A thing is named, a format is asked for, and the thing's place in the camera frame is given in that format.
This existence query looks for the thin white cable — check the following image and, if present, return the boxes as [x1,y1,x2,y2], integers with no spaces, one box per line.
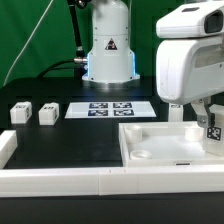
[2,0,55,88]

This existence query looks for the white sheet with tags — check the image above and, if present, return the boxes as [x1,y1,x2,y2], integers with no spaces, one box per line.
[65,101,156,119]

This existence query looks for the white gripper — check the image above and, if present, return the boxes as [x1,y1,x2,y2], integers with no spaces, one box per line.
[156,1,224,128]

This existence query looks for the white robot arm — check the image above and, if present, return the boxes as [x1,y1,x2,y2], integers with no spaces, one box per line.
[83,0,224,128]

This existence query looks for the white left fence piece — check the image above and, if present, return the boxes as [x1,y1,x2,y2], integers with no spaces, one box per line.
[0,130,18,169]

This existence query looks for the black thick cable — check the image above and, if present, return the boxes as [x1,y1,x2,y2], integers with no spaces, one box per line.
[37,58,88,80]

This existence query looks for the black hose on stand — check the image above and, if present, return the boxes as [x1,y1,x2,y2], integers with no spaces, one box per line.
[66,0,88,79]

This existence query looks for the white front fence rail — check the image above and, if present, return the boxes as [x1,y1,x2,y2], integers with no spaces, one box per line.
[0,165,224,197]

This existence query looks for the white square tabletop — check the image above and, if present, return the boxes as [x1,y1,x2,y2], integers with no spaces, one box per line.
[119,122,224,167]

